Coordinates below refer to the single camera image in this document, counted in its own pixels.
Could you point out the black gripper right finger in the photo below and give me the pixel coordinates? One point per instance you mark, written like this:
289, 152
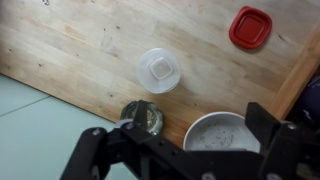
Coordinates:
264, 126

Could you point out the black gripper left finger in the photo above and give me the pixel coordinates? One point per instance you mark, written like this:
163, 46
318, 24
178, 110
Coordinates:
140, 117

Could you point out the clear plastic container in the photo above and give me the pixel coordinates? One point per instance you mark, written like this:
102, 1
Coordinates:
158, 71

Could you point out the glass jar with spices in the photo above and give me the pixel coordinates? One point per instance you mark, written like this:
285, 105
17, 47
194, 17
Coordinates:
154, 116

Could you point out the white salt dish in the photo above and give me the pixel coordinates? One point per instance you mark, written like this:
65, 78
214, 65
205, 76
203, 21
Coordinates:
220, 131

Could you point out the red plastic lid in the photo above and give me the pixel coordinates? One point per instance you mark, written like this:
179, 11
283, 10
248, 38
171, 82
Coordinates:
250, 28

